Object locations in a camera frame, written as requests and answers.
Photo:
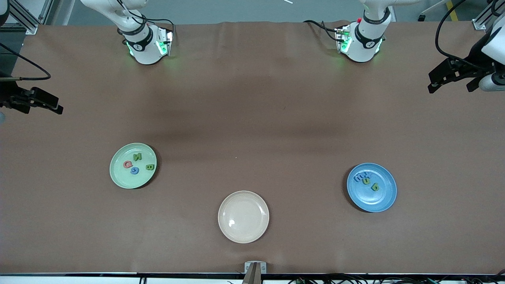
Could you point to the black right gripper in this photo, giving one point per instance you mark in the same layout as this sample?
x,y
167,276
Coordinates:
x,y
8,96

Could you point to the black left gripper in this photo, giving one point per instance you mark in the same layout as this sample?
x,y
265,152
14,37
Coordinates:
x,y
472,63

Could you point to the red capital letter Q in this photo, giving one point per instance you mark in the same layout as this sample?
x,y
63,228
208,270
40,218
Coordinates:
x,y
125,164

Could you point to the green capital letter N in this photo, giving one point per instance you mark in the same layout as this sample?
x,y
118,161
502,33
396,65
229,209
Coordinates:
x,y
137,157

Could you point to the blue capital letter G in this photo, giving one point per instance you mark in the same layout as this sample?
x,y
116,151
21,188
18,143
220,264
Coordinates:
x,y
132,170

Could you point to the green lowercase letter q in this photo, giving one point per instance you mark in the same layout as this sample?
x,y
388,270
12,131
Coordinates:
x,y
375,187

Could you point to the blue lowercase letter m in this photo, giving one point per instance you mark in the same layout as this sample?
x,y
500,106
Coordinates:
x,y
358,178

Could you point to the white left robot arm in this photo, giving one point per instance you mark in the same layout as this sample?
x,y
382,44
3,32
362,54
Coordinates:
x,y
367,39

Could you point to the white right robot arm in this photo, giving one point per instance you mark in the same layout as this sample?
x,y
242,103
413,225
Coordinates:
x,y
142,47

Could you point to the white stand leg with caster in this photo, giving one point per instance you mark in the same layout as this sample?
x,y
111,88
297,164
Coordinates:
x,y
422,17

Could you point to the yellow floor tape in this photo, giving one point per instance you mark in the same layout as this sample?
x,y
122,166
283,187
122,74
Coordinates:
x,y
452,12

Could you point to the light green round plate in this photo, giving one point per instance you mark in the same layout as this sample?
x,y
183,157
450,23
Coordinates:
x,y
126,179

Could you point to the blue round plate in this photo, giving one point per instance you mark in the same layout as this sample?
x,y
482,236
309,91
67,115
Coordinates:
x,y
371,199

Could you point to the brown table cover mat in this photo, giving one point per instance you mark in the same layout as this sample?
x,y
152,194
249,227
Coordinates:
x,y
276,118

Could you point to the black table edge strip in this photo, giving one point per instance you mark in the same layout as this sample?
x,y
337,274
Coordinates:
x,y
177,275

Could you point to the beige round plate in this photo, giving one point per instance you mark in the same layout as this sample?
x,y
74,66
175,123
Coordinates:
x,y
243,217

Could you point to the silver base connector bracket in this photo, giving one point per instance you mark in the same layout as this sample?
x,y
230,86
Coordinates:
x,y
167,39
342,37

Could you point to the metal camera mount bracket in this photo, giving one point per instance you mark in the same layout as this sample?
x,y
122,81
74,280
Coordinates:
x,y
254,268

